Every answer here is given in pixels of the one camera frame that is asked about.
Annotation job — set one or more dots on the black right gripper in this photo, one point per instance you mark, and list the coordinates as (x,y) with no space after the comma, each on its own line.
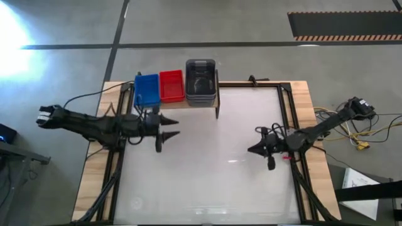
(271,164)

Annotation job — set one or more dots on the black device with blue light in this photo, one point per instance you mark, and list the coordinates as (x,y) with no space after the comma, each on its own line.
(7,132)

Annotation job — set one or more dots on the black aluminium table frame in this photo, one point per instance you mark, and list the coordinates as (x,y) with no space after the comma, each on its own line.
(238,84)

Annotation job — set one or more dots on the black hazard-striped floor mat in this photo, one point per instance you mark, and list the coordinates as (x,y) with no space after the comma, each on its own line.
(345,25)

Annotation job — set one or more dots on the white glossy table sheet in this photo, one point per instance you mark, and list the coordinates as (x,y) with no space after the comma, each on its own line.
(213,175)

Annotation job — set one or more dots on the black flat bar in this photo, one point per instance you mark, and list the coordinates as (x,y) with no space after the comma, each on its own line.
(370,190)

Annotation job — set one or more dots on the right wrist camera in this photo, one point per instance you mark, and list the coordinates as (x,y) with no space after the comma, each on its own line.
(274,144)

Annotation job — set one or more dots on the white paper sheet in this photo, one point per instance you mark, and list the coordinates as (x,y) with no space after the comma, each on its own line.
(358,207)

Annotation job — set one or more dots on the wooden shelf with black legs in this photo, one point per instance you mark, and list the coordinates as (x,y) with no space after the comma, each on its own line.
(174,105)

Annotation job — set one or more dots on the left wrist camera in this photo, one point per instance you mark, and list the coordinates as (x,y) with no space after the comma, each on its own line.
(147,124)

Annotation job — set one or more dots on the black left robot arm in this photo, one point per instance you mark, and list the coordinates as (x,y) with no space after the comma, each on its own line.
(94,125)

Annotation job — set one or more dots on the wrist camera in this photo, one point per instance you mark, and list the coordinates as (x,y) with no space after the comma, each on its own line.
(147,124)
(274,144)

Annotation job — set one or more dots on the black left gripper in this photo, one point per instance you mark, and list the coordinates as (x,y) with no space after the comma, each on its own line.
(158,147)

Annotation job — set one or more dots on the yellow plug connector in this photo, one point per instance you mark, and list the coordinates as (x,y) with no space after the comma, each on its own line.
(362,145)

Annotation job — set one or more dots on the black clamp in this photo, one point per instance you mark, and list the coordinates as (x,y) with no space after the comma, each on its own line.
(252,80)

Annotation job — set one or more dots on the dark gray side cabinet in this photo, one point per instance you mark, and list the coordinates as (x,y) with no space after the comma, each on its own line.
(384,210)

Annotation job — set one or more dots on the gray metal stand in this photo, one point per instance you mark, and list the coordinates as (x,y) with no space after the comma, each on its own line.
(19,153)

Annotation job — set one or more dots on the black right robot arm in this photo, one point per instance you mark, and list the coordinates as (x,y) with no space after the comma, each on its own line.
(323,127)

